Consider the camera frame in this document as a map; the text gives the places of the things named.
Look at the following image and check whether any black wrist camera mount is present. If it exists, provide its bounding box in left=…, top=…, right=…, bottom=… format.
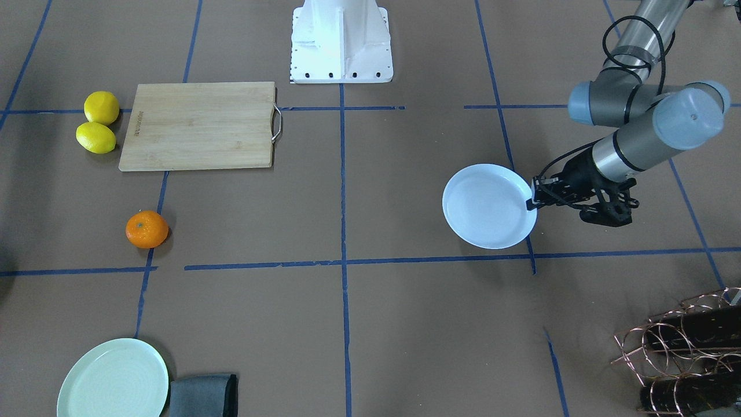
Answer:
left=579, top=177, right=640, bottom=228

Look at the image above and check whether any light blue plate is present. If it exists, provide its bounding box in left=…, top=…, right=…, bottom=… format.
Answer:
left=442, top=164, right=538, bottom=249

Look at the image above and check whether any upper yellow lemon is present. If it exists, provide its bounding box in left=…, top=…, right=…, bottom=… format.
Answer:
left=83, top=92, right=121, bottom=126

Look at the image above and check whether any copper wire bottle rack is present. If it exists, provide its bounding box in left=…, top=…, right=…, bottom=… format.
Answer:
left=613, top=287, right=740, bottom=416

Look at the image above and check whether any orange fruit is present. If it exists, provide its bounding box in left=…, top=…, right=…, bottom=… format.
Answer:
left=125, top=210, right=170, bottom=249

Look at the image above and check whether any lower yellow lemon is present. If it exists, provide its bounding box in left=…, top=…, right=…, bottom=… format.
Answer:
left=76, top=122, right=116, bottom=154

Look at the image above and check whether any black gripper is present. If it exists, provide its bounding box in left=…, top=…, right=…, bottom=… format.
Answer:
left=526, top=152, right=606, bottom=210

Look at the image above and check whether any green wine bottle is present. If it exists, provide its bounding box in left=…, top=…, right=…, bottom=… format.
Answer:
left=645, top=305, right=740, bottom=353
left=640, top=371, right=740, bottom=416

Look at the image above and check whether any green wine bottle middle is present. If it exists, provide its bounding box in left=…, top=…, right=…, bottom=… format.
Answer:
left=645, top=305, right=740, bottom=353

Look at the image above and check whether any green plate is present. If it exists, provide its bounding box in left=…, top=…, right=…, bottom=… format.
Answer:
left=56, top=338, right=170, bottom=416

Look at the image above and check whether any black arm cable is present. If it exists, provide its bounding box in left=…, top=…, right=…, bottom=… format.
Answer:
left=538, top=14, right=677, bottom=180

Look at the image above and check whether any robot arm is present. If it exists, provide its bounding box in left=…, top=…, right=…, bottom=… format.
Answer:
left=527, top=1, right=731, bottom=217

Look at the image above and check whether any wooden cutting board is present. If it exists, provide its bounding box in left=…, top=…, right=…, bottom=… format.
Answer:
left=119, top=82, right=283, bottom=172

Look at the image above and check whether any dark grey folded cloth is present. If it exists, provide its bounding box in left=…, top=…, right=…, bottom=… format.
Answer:
left=168, top=373, right=239, bottom=416

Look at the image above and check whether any yellow lemon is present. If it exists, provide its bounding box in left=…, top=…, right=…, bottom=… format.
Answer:
left=83, top=92, right=121, bottom=126
left=76, top=122, right=116, bottom=154

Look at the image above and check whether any green wine bottle front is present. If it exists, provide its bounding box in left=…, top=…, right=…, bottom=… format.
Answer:
left=640, top=371, right=740, bottom=416

